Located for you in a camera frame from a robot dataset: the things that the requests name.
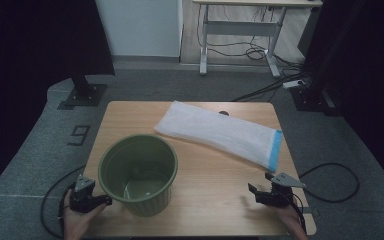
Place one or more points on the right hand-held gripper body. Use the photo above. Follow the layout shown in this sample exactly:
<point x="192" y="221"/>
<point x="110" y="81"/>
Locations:
<point x="276" y="196"/>

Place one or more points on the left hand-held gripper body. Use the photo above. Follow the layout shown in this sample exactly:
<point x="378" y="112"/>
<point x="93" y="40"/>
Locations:
<point x="81" y="198"/>

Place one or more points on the green plastic trash bin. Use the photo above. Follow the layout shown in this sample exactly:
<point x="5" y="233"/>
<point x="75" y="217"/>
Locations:
<point x="136" y="173"/>

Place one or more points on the white blue-banded trash bag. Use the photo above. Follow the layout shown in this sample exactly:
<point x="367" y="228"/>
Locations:
<point x="216" y="133"/>

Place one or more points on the person's right hand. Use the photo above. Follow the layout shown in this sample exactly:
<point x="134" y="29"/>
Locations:
<point x="288" y="216"/>

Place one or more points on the person's left hand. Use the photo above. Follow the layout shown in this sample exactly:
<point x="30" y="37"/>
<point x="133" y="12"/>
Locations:
<point x="78" y="221"/>

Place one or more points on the grey tape marker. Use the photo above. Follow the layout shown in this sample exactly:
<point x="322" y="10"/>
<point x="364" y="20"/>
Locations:
<point x="310" y="210"/>

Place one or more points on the white power strip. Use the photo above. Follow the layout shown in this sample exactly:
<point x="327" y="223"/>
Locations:
<point x="293" y="84"/>

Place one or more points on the white-legged wooden desk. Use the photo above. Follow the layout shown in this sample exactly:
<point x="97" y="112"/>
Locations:
<point x="240" y="28"/>

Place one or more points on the dark curtain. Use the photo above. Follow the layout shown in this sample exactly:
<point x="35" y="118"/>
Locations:
<point x="30" y="50"/>
<point x="373" y="66"/>

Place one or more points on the white partition panel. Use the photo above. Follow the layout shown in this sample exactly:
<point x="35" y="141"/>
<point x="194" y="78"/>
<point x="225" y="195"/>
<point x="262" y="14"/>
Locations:
<point x="140" y="26"/>

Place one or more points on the black stand with base plate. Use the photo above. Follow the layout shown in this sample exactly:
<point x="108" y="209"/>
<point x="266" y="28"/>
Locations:
<point x="85" y="93"/>
<point x="313" y="96"/>

